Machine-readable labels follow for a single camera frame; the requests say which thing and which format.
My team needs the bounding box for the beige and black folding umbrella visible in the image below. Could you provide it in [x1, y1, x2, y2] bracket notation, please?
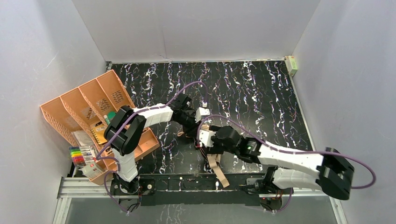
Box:
[177, 124, 230, 188]

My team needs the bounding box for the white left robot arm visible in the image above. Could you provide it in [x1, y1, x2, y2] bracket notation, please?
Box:
[104, 93, 207, 193]

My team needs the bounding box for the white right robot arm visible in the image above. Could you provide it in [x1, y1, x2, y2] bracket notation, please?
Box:
[198, 126, 354, 200]

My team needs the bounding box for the green eraser block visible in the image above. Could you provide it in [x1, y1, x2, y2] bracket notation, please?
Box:
[107, 111, 116, 121]

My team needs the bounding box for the glue stick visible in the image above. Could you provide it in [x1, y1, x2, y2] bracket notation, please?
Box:
[104, 115, 111, 125]

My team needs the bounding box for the yellow spiral notebook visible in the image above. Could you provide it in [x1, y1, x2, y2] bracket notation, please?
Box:
[91, 123, 107, 145]

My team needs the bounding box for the white green box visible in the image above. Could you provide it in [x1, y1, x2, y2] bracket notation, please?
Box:
[285, 56, 298, 76]

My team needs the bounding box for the orange plastic desk organizer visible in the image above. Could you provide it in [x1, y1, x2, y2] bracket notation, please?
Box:
[40, 69, 161, 186]

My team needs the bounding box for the small white red box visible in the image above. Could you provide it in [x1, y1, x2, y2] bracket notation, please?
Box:
[82, 162, 104, 180]

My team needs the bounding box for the coloured marker set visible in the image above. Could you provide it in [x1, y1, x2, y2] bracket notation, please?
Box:
[69, 145, 99, 168]

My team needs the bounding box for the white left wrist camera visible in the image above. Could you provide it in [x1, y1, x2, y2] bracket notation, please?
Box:
[195, 102, 211, 123]

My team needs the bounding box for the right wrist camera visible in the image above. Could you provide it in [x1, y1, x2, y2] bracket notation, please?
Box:
[198, 129, 216, 147]

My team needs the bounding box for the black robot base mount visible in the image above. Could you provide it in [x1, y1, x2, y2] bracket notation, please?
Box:
[109, 173, 289, 210]

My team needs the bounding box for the aluminium frame rail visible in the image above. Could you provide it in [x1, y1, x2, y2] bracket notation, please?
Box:
[53, 177, 347, 224]

